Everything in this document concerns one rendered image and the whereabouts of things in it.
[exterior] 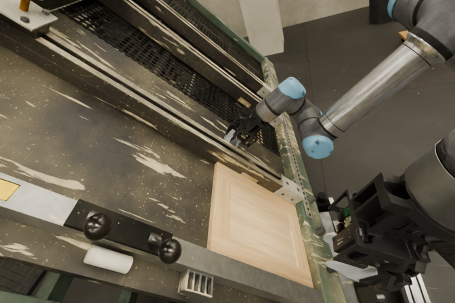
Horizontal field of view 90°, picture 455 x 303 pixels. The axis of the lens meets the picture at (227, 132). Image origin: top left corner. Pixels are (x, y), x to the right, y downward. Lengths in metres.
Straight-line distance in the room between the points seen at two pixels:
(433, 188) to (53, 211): 0.52
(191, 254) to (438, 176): 0.47
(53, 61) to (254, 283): 0.76
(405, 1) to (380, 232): 0.56
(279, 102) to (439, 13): 0.38
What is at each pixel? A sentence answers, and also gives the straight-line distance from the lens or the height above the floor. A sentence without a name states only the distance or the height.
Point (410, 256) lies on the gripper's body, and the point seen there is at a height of 1.48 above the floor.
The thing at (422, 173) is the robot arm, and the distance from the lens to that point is 0.26.
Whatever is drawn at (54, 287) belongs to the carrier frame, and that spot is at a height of 0.78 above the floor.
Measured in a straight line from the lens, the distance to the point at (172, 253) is 0.42.
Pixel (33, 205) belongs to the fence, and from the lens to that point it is 0.52.
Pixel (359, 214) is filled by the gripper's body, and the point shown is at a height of 1.51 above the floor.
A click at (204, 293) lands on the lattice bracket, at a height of 1.25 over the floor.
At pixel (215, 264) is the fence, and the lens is 0.62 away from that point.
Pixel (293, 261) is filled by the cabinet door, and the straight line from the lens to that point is 0.88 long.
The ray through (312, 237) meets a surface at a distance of 0.97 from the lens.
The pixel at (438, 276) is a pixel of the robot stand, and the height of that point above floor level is 0.21.
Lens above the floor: 1.78
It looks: 37 degrees down
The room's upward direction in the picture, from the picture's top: 22 degrees counter-clockwise
